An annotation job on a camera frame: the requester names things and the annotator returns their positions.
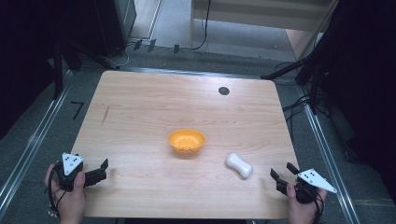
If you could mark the orange perforated plastic bowl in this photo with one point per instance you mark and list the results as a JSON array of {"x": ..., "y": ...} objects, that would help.
[{"x": 186, "y": 140}]

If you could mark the white shelf unit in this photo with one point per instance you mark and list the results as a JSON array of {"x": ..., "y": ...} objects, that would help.
[{"x": 249, "y": 18}]

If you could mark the white soap bar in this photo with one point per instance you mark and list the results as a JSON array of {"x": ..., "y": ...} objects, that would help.
[{"x": 239, "y": 165}]

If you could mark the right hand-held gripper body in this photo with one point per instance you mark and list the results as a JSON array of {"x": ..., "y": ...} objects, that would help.
[{"x": 311, "y": 183}]

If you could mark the dark round table grommet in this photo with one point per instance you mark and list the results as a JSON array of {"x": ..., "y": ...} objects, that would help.
[{"x": 223, "y": 90}]

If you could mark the black cabinet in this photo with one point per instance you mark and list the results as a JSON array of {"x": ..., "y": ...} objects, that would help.
[{"x": 115, "y": 25}]

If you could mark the person's left hand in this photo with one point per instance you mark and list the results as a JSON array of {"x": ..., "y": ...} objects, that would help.
[{"x": 70, "y": 202}]

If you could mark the black metal stand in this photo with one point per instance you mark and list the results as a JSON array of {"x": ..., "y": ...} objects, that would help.
[
  {"x": 58, "y": 68},
  {"x": 314, "y": 68}
]

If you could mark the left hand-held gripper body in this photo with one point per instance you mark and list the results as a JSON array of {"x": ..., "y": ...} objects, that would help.
[{"x": 71, "y": 165}]

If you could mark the black tape strip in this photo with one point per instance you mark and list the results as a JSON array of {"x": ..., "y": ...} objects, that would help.
[{"x": 176, "y": 48}]

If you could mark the person's right hand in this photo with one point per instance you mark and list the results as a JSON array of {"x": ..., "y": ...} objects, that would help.
[{"x": 300, "y": 211}]

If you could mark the metal floor rail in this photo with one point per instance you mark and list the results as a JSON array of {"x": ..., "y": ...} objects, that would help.
[
  {"x": 186, "y": 72},
  {"x": 330, "y": 155},
  {"x": 31, "y": 146}
]

